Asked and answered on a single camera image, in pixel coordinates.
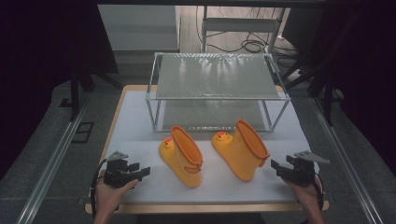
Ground yellow duck rain boot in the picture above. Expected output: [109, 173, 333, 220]
[211, 119, 271, 183]
[158, 125, 205, 189]

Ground grey cabinet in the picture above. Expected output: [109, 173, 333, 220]
[97, 4, 182, 52]

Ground person's right hand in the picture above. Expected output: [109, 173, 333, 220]
[284, 175, 325, 204]

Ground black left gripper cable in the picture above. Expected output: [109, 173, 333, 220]
[90, 158, 108, 218]

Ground black floor cables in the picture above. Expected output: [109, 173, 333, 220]
[195, 5, 301, 62]

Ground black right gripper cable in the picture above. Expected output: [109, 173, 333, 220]
[312, 178, 325, 213]

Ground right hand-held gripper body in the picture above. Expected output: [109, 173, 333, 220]
[281, 149, 331, 188]

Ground black floor bracket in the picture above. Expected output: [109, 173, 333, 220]
[71, 121, 95, 145]

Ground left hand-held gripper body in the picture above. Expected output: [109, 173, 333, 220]
[103, 150, 140, 189]

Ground wooden table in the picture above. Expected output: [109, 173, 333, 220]
[84, 84, 331, 216]

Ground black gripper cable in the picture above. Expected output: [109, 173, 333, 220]
[90, 158, 108, 218]
[312, 178, 325, 213]

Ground black stand legs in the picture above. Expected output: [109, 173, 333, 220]
[283, 60, 344, 127]
[69, 69, 123, 123]

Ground two-tier metal shoe rack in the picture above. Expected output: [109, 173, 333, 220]
[145, 51, 292, 133]

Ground person's left hand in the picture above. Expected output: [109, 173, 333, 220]
[94, 176, 140, 216]

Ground metal frame stand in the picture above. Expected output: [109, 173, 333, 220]
[201, 5, 287, 54]

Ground aluminium floor rail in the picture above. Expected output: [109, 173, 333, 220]
[15, 92, 92, 224]
[310, 96, 385, 224]

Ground white table mat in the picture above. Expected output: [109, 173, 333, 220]
[104, 90, 313, 205]

